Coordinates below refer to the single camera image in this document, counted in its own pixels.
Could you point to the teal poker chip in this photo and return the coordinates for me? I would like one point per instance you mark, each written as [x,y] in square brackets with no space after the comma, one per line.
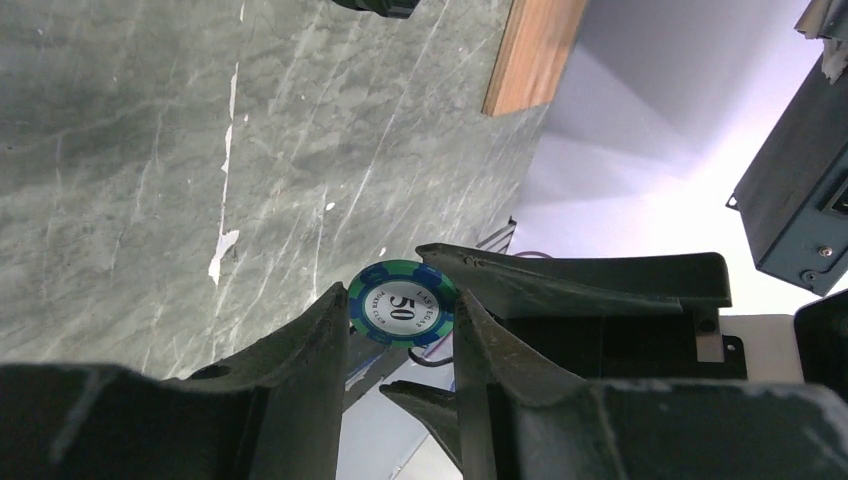
[402,303]

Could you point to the dark teal rack server box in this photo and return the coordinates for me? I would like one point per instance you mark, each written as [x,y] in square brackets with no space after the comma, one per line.
[792,199]

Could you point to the black poker set case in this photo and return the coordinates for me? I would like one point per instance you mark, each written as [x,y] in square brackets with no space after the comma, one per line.
[393,9]

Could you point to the wooden board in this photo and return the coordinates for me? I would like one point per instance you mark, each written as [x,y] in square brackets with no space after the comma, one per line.
[538,39]

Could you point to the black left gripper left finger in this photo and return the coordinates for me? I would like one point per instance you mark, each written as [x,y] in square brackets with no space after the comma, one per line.
[270,411]

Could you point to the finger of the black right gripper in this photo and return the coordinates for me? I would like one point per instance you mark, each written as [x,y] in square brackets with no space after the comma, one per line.
[435,408]

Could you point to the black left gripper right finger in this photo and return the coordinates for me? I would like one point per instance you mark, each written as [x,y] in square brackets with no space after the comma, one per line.
[523,417]

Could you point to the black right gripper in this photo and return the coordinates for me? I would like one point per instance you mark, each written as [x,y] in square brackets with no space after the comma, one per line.
[689,345]

